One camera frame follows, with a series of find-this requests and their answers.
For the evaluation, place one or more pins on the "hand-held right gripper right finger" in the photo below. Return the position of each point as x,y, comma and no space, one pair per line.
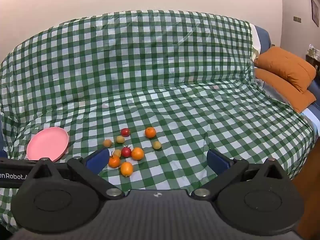
218,161

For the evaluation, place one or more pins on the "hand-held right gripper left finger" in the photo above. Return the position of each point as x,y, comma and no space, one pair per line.
96,161

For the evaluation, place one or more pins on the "orange fruit with green calyx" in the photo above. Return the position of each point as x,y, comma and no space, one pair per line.
114,162

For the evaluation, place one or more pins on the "yellow-brown longan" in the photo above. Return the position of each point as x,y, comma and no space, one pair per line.
156,145
116,153
107,143
120,139

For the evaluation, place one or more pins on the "red cherry tomato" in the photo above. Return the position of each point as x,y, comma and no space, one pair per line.
126,152
125,132

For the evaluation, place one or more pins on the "orange mandarin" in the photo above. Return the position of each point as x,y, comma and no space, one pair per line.
126,169
150,132
137,154

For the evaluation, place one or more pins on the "pink plate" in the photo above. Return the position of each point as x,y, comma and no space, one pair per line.
47,142

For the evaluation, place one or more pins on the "orange pillow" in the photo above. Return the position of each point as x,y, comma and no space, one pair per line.
275,83
285,66

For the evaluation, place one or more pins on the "green checked cloth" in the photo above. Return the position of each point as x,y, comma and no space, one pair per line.
150,67

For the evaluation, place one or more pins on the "blue sofa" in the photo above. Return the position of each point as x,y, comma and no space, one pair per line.
265,40

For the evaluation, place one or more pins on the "wooden side table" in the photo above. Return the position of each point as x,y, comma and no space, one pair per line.
311,62

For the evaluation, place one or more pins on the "wall switch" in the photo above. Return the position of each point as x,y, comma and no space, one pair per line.
297,19

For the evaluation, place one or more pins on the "framed wall picture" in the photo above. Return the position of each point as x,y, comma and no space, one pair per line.
314,11

